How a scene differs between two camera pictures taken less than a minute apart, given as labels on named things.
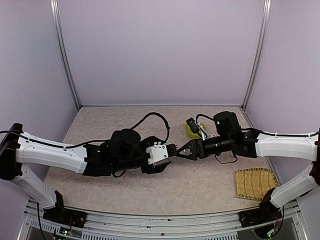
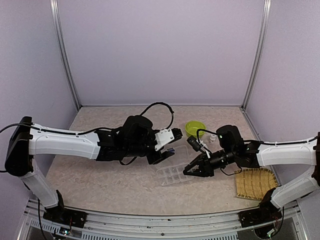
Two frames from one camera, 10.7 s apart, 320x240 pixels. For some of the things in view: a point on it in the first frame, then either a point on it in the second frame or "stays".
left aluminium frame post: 54,7 stays
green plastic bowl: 190,133 stays
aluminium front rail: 203,226 stays
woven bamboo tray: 253,183 stays
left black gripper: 157,169 -> 152,160
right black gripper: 197,147 -> 205,169
